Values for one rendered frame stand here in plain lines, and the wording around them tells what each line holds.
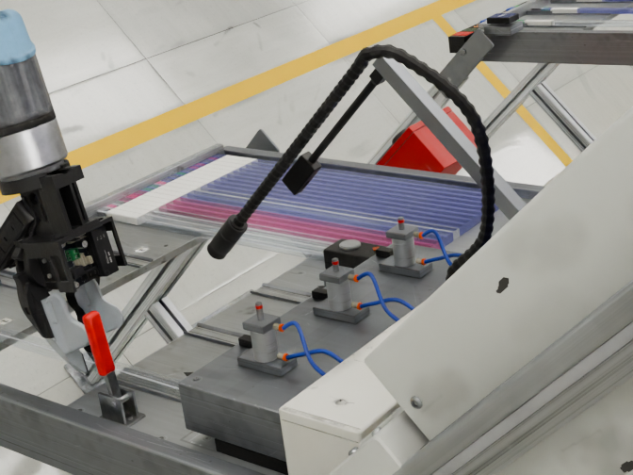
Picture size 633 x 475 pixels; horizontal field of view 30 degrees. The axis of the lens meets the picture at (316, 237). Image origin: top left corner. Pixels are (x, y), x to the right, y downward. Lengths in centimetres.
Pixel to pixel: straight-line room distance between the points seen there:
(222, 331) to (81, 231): 20
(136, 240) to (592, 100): 262
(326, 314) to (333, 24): 238
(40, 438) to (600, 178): 68
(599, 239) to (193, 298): 198
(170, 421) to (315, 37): 235
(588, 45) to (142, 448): 148
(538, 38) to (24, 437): 147
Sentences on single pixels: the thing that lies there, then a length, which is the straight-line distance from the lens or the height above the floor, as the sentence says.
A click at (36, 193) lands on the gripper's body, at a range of 117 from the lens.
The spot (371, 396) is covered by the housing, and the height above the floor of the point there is 128.
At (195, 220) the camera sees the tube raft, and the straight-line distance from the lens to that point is 155.
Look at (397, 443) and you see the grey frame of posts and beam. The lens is 80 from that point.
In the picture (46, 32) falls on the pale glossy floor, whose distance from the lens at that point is 293.
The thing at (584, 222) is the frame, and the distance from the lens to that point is 67.
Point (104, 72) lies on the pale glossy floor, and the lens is 291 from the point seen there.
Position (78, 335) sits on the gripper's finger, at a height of 101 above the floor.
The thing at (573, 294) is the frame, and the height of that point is 156.
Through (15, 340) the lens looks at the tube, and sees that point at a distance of 132.
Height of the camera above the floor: 197
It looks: 43 degrees down
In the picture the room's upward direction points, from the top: 41 degrees clockwise
